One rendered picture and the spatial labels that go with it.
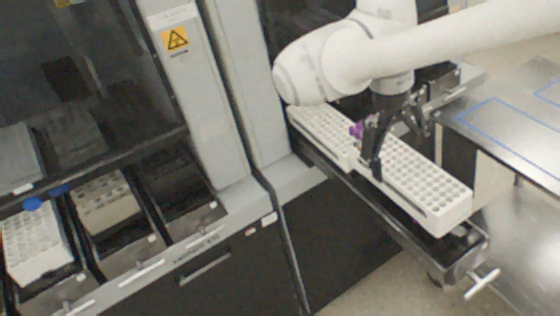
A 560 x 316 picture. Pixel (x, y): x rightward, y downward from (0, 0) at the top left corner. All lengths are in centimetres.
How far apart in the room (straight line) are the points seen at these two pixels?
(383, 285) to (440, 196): 101
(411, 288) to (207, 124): 109
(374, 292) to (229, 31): 119
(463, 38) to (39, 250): 98
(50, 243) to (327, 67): 78
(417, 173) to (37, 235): 85
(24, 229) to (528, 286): 136
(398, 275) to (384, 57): 142
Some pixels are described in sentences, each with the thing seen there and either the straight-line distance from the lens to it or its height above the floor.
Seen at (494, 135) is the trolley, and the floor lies 82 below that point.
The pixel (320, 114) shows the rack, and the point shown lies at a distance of 130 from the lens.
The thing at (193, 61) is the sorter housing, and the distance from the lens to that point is 113.
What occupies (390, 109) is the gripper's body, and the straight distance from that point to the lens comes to 91.
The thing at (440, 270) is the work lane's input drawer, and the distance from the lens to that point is 101.
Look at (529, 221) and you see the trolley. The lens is 181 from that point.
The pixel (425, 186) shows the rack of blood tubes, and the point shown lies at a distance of 98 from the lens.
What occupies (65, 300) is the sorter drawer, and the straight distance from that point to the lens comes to 127.
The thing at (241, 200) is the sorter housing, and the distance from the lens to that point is 130.
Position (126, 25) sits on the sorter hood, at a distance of 105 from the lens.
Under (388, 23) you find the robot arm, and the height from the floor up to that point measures 128.
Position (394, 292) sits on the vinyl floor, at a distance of 193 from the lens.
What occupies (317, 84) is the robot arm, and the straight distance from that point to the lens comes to 71.
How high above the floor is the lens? 162
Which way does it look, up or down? 38 degrees down
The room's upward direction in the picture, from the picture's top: 8 degrees counter-clockwise
